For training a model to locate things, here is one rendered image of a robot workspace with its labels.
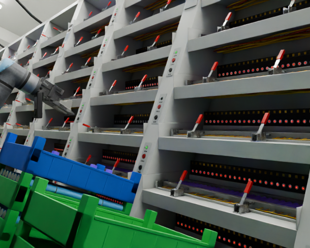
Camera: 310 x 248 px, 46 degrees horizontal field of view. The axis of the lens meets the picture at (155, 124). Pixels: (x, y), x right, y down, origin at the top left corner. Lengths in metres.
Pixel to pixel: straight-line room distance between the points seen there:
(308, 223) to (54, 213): 0.54
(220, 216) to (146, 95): 0.67
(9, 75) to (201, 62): 0.78
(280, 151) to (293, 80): 0.20
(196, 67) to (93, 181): 0.74
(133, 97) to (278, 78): 0.73
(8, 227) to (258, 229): 0.57
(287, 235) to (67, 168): 0.52
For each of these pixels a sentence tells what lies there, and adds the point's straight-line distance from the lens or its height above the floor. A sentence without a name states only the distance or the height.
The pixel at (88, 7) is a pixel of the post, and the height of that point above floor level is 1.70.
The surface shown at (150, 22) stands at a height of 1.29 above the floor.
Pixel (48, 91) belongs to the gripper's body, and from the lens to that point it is 1.70.
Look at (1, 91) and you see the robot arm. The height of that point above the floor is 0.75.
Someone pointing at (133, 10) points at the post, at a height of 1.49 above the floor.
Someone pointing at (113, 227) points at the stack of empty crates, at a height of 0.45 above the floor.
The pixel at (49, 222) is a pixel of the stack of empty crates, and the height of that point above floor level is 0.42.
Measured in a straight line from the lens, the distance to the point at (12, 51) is 4.81.
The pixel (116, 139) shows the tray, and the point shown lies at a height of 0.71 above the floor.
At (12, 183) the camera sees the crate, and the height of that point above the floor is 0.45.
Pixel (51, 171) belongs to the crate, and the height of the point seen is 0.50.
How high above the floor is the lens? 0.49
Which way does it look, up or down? 12 degrees up
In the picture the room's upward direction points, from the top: 17 degrees clockwise
